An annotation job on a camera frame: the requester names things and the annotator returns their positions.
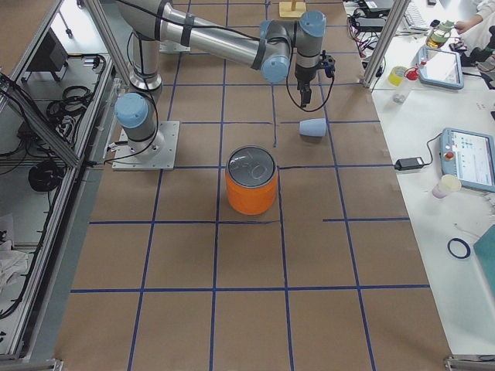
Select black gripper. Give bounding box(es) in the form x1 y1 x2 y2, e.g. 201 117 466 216
295 65 317 108

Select light blue plastic cup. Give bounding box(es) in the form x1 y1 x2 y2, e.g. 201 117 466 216
299 118 326 138

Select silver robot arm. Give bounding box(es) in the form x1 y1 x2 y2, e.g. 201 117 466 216
118 1 335 111

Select wooden cup stand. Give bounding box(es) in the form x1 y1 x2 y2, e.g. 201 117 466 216
278 0 307 19

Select pink white paper cup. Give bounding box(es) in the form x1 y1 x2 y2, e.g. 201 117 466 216
432 174 462 199

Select orange can-shaped container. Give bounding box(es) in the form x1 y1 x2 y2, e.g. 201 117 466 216
225 146 278 216

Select yellow tape roll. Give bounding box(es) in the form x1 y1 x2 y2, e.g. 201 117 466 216
387 66 408 87

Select black laptop adapter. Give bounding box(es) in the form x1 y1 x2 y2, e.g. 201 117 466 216
351 17 386 32

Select red knob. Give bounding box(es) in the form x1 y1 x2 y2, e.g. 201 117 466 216
404 66 419 81

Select black power adapter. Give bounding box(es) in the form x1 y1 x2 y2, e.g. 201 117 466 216
394 157 425 171

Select white keyboard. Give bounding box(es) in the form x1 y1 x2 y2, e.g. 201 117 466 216
403 1 429 32

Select far teach pendant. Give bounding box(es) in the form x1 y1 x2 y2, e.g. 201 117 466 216
416 46 464 90

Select teach pendant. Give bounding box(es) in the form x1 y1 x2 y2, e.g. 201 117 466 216
439 128 494 192
416 46 464 90

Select green lidded bottle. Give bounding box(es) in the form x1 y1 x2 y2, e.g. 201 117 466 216
425 19 454 49

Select near teach pendant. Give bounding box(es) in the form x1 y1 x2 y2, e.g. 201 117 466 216
439 128 494 192

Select green cutting mat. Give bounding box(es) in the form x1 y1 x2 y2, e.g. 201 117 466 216
474 224 495 292

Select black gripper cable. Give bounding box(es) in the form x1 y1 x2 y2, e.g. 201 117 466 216
285 49 336 113

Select aluminium frame post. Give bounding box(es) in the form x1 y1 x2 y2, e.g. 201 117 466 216
361 0 409 88

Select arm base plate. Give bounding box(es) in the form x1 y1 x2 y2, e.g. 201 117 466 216
159 40 190 54
111 121 180 171

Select blue tape ring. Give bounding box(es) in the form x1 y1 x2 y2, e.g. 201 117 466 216
447 238 472 259

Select coiled black cables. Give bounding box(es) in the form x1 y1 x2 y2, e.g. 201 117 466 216
46 85 96 128

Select aluminium frame rail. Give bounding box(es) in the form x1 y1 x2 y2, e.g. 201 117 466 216
1 1 117 364

